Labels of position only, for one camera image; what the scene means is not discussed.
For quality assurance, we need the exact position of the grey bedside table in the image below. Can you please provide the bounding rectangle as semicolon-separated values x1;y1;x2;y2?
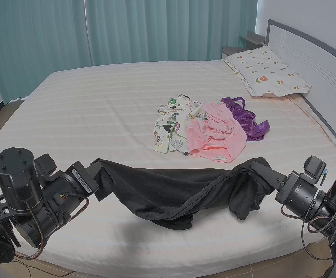
222;30;266;59

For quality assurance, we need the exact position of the white printed garment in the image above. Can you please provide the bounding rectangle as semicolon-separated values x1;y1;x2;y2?
153;94;208;156

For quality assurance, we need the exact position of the pink garment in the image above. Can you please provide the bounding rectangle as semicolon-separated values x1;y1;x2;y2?
185;100;247;164

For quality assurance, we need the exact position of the white printed pillow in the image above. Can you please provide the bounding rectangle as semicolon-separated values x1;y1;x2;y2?
222;44;312;98

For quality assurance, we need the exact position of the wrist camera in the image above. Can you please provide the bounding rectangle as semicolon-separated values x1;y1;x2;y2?
35;153;65;185
303;155;327;185

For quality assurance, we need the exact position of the purple garment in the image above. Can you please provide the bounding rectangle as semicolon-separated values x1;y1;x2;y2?
220;96;271;142

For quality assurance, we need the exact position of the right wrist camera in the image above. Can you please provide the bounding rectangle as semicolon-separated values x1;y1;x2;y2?
303;155;327;185

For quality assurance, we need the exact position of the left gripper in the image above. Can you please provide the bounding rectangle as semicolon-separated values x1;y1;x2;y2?
42;158;105;211

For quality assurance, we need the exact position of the black garment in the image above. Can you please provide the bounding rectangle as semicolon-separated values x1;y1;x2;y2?
94;156;276;230

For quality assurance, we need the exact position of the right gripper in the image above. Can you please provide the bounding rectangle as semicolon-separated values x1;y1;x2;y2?
250;161;322;220

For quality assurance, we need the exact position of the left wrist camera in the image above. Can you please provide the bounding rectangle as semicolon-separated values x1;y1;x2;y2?
35;153;65;185

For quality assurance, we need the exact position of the bed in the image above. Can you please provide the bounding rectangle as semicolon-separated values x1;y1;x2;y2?
0;19;336;274

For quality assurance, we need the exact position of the black cable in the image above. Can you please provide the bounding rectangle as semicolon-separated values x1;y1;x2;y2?
301;213;336;261

